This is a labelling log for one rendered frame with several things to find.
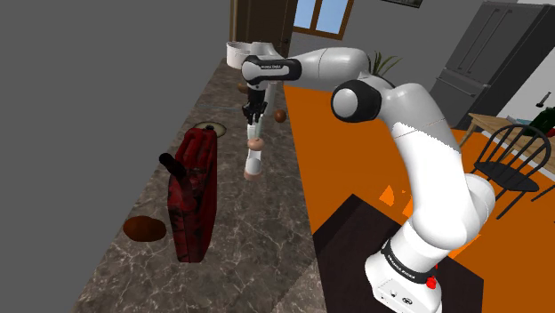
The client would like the white and tan bottle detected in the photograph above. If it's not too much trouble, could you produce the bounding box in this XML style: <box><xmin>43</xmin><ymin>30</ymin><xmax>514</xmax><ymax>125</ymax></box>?
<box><xmin>243</xmin><ymin>123</ymin><xmax>266</xmax><ymax>181</ymax></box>

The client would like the white round container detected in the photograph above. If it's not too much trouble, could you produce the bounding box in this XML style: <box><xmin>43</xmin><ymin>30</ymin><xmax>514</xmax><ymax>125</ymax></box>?
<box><xmin>225</xmin><ymin>41</ymin><xmax>279</xmax><ymax>71</ymax></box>

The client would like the brown wooden door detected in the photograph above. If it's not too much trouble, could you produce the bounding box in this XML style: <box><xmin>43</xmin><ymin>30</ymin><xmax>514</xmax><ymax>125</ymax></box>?
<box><xmin>229</xmin><ymin>0</ymin><xmax>299</xmax><ymax>59</ymax></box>

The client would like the dark red flat case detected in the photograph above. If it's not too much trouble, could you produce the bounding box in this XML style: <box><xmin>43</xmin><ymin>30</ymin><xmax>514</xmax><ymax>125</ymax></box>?
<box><xmin>158</xmin><ymin>128</ymin><xmax>219</xmax><ymax>264</ymax></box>

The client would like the wooden framed window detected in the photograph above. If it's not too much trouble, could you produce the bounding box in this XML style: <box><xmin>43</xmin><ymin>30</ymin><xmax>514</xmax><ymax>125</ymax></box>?
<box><xmin>292</xmin><ymin>0</ymin><xmax>355</xmax><ymax>42</ymax></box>

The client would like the green potted plant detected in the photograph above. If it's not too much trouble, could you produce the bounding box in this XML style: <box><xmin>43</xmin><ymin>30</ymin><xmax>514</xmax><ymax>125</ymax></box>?
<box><xmin>367</xmin><ymin>51</ymin><xmax>404</xmax><ymax>80</ymax></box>

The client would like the brown round plate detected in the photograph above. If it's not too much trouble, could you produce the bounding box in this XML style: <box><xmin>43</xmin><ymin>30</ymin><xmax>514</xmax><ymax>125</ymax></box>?
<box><xmin>122</xmin><ymin>215</ymin><xmax>168</xmax><ymax>243</ymax></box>

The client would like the dark robot stand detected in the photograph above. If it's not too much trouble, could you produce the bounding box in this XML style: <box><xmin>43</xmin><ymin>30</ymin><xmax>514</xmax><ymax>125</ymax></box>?
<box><xmin>311</xmin><ymin>193</ymin><xmax>485</xmax><ymax>313</ymax></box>

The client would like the wooden dining table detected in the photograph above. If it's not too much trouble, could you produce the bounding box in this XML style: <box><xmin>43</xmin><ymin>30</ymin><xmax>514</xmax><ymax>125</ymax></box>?
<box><xmin>458</xmin><ymin>105</ymin><xmax>555</xmax><ymax>183</ymax></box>

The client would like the dark grey refrigerator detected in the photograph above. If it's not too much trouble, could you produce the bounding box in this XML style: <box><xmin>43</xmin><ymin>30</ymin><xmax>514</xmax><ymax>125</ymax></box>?
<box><xmin>428</xmin><ymin>0</ymin><xmax>555</xmax><ymax>131</ymax></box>

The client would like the dark wall picture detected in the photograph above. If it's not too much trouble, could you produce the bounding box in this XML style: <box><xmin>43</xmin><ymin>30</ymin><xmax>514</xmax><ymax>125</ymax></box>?
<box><xmin>381</xmin><ymin>0</ymin><xmax>424</xmax><ymax>9</ymax></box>

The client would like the black wire chair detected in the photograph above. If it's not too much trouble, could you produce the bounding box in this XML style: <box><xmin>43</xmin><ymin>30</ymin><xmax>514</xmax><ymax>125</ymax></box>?
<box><xmin>471</xmin><ymin>124</ymin><xmax>553</xmax><ymax>221</ymax></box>

